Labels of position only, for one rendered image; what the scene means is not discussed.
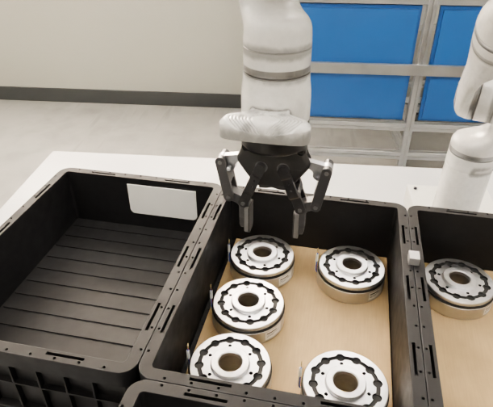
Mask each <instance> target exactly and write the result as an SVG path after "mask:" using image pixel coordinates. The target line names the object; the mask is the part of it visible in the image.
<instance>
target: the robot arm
mask: <svg viewBox="0 0 493 407"><path fill-rule="evenodd" d="M239 5H240V12H241V15H242V19H243V24H244V36H243V69H244V70H243V80H242V86H241V112H237V113H231V114H226V115H225V116H224V117H223V118H222V119H221V120H220V121H219V135H220V137H222V138H224V139H227V140H231V141H241V149H240V151H238V152H229V150H228V149H222V150H221V151H220V153H219V155H218V157H217V158H216V159H215V165H216V169H217V172H218V175H219V181H220V185H221V188H222V192H223V195H224V199H225V200H226V201H234V202H236V203H237V204H238V205H239V207H240V226H241V227H244V231H245V232H249V233H250V231H251V228H252V227H253V199H251V198H252V196H253V193H254V191H255V190H256V188H257V185H259V187H262V188H269V187H272V188H275V189H278V190H284V191H286V194H287V196H288V199H290V201H291V202H292V204H293V207H294V209H295V211H294V214H293V228H292V238H298V235H299V234H303V232H304V228H305V223H306V213H307V212H309V211H313V212H318V211H319V210H320V209H321V206H322V203H323V201H324V197H325V194H326V191H327V189H328V184H329V182H330V179H331V177H332V170H333V165H334V163H333V161H332V160H330V159H326V160H325V161H324V162H321V161H318V160H315V159H311V155H310V154H309V152H308V148H307V146H308V144H309V143H310V141H311V125H310V124H309V122H310V109H311V50H312V24H311V20H310V18H309V16H308V15H307V13H306V12H305V11H304V9H303V8H302V7H301V5H300V2H299V0H239ZM453 102H454V104H453V105H454V110H455V112H456V114H457V115H459V116H461V117H462V118H464V119H468V120H471V119H472V120H475V121H479V122H484V123H486V124H483V125H480V126H476V127H471V128H463V129H460V130H458V131H456V132H455V133H454V134H453V135H452V138H451V140H450V143H449V148H448V152H447V154H446V158H445V163H444V166H443V169H442V172H441V177H440V180H439V183H438V186H437V191H436V194H435V197H434V200H433V203H432V207H435V208H449V209H457V210H464V211H472V212H478V210H479V208H480V205H481V202H482V200H483V196H484V194H485V191H486V189H487V184H488V183H489V180H490V177H491V173H492V171H493V0H489V1H488V2H487V3H486V4H485V5H484V7H483V8H482V9H481V11H480V13H479V14H478V18H477V20H476V23H475V26H474V32H473V35H472V39H471V44H470V51H469V56H468V59H467V62H466V66H465V68H464V71H463V73H462V76H461V79H460V81H459V83H458V86H457V89H456V93H455V97H454V100H453ZM237 162H239V163H240V165H241V166H242V167H243V169H244V170H245V172H246V173H247V174H248V176H249V180H248V182H247V184H246V186H245V188H244V190H242V189H240V188H238V186H237V182H236V176H235V172H234V169H235V167H236V163H237ZM308 169H309V170H311V171H312V173H313V179H314V180H316V181H318V182H317V184H316V187H315V191H314V194H313V196H308V197H306V194H305V191H304V189H303V182H302V180H301V177H302V176H303V175H304V173H305V172H306V171H307V170H308Z"/></svg>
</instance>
